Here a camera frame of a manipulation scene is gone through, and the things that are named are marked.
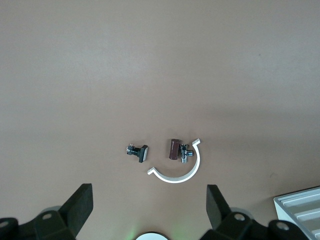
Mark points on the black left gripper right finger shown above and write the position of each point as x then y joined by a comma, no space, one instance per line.
217,207

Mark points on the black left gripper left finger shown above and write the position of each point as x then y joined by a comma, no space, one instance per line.
75,207

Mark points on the white drawer cabinet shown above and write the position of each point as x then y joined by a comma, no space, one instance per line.
300,197

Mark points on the black square push button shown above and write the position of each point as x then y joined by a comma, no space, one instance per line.
143,153

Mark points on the white semicircular pipe clamp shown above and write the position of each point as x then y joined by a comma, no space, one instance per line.
175,179

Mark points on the chrome angle valve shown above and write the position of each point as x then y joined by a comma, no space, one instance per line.
184,153

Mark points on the maroon cylinder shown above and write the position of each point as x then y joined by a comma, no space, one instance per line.
173,150

